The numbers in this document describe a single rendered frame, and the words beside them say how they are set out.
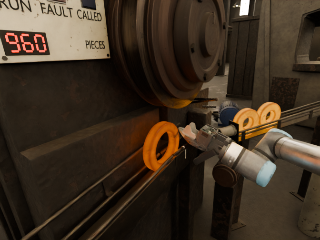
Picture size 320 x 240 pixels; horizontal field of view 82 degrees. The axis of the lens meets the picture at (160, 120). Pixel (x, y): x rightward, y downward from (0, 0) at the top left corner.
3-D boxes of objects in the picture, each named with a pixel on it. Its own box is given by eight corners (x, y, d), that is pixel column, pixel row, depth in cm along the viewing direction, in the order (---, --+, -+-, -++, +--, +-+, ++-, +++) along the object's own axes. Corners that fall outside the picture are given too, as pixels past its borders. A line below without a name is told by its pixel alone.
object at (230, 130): (215, 136, 100) (215, 126, 98) (229, 132, 102) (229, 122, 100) (222, 141, 94) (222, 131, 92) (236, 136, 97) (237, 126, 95)
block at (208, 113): (185, 153, 99) (185, 110, 91) (192, 147, 105) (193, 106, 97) (204, 158, 93) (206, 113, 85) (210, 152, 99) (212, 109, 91)
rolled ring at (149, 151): (158, 117, 60) (151, 115, 61) (143, 173, 58) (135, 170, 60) (184, 127, 75) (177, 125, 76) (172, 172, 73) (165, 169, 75)
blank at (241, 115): (232, 111, 96) (236, 113, 93) (255, 105, 101) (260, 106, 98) (231, 137, 102) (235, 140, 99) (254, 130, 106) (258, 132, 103)
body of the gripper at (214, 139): (205, 122, 76) (234, 136, 71) (199, 139, 80) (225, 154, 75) (197, 128, 70) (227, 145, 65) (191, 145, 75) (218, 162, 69)
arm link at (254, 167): (262, 188, 68) (267, 190, 59) (230, 169, 73) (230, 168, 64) (275, 166, 68) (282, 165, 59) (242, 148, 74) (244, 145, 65)
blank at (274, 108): (255, 105, 100) (260, 106, 97) (277, 98, 104) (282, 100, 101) (254, 130, 106) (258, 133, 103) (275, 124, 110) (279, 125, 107)
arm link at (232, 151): (235, 161, 74) (228, 173, 67) (224, 154, 76) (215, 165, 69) (245, 143, 70) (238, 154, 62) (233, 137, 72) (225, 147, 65)
